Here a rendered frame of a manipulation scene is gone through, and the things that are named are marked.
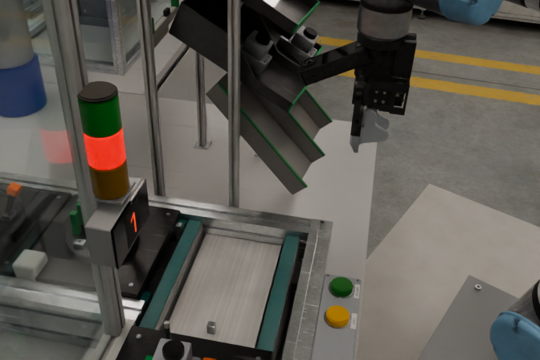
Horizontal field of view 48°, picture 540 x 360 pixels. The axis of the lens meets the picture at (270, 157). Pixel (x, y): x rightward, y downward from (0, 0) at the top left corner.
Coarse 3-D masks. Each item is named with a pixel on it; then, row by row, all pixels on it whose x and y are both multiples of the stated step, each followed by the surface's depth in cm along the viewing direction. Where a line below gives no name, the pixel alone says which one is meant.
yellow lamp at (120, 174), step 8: (120, 168) 80; (96, 176) 80; (104, 176) 79; (112, 176) 80; (120, 176) 81; (128, 176) 83; (96, 184) 81; (104, 184) 80; (112, 184) 80; (120, 184) 81; (128, 184) 83; (96, 192) 82; (104, 192) 81; (112, 192) 81; (120, 192) 82
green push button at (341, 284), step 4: (332, 280) 111; (336, 280) 110; (340, 280) 110; (344, 280) 110; (348, 280) 110; (332, 284) 110; (336, 284) 110; (340, 284) 110; (344, 284) 110; (348, 284) 110; (352, 284) 110; (332, 288) 109; (336, 288) 109; (340, 288) 109; (344, 288) 109; (348, 288) 109; (352, 288) 109; (336, 292) 109; (340, 292) 108; (344, 292) 108; (348, 292) 109; (340, 296) 109; (344, 296) 109
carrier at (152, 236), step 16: (160, 208) 126; (160, 224) 122; (144, 240) 118; (160, 240) 118; (128, 256) 114; (144, 256) 114; (160, 256) 116; (128, 272) 111; (144, 272) 111; (128, 288) 107; (144, 288) 109
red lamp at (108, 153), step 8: (88, 136) 77; (112, 136) 77; (120, 136) 78; (88, 144) 77; (96, 144) 77; (104, 144) 77; (112, 144) 77; (120, 144) 78; (88, 152) 78; (96, 152) 77; (104, 152) 77; (112, 152) 78; (120, 152) 79; (88, 160) 79; (96, 160) 78; (104, 160) 78; (112, 160) 78; (120, 160) 79; (96, 168) 79; (104, 168) 79; (112, 168) 79
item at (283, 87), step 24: (192, 0) 118; (216, 0) 124; (192, 24) 114; (216, 24) 126; (240, 24) 125; (264, 24) 123; (192, 48) 117; (216, 48) 115; (240, 48) 114; (240, 72) 116; (264, 72) 122; (288, 72) 126; (264, 96) 117; (288, 96) 120
